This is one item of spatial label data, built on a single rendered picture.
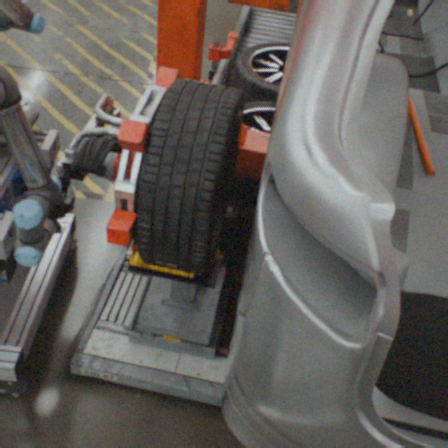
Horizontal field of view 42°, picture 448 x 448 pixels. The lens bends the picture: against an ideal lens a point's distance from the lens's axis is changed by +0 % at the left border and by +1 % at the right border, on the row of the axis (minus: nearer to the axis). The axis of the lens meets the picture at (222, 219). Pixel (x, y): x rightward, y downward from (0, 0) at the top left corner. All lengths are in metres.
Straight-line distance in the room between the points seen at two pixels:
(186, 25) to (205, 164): 0.74
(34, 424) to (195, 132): 1.30
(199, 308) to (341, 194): 1.65
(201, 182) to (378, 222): 0.95
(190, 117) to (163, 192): 0.24
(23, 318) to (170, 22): 1.27
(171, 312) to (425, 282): 1.07
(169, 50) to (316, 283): 1.55
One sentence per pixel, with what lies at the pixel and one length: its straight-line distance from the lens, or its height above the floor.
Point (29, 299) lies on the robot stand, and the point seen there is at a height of 0.23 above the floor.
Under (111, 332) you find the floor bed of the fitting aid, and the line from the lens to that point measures 2.55.
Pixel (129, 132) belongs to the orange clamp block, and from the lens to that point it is 1.74.
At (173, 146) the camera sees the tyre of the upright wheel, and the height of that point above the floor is 1.11.
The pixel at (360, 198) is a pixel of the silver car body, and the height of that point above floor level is 1.62.
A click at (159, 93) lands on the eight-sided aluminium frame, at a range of 1.97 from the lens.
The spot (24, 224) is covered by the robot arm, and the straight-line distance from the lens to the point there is 1.70.
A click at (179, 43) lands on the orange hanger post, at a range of 2.33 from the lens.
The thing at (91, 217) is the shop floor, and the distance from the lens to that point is 3.14.
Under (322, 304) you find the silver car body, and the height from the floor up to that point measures 1.41.
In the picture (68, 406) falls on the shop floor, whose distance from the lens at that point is 2.46.
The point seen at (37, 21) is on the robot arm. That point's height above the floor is 1.14.
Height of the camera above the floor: 2.12
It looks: 42 degrees down
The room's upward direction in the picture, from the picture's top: 8 degrees clockwise
